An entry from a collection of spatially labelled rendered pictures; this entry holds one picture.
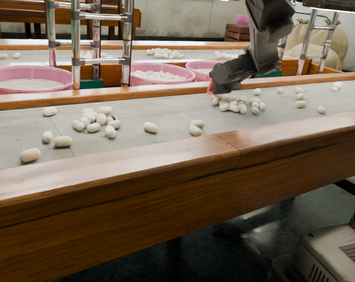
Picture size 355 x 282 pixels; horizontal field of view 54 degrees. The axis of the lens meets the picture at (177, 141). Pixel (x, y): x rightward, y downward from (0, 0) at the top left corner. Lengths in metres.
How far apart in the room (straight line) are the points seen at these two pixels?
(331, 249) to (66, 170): 0.72
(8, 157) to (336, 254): 0.81
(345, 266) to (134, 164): 0.62
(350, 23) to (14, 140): 5.71
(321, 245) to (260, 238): 0.76
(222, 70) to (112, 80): 0.55
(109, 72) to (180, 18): 5.60
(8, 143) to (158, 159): 0.31
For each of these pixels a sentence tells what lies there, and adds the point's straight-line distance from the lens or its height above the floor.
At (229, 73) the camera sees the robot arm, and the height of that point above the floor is 0.87.
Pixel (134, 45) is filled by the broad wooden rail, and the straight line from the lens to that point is 1.77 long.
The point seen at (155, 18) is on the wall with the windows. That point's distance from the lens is 6.65.
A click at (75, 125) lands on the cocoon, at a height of 0.75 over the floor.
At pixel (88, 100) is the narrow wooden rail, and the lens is 0.98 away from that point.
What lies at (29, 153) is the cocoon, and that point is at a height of 0.76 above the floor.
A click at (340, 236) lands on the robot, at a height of 0.47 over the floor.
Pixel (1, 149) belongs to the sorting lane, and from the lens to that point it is 0.75.
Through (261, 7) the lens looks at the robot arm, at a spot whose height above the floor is 1.05.
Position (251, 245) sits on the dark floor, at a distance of 1.72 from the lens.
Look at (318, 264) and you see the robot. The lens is 1.03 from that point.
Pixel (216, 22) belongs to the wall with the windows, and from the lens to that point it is 7.40.
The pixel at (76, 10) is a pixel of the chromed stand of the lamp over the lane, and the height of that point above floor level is 0.97.
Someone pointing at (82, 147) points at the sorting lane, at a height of 0.74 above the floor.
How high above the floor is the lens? 1.07
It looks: 25 degrees down
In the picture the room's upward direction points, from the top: 7 degrees clockwise
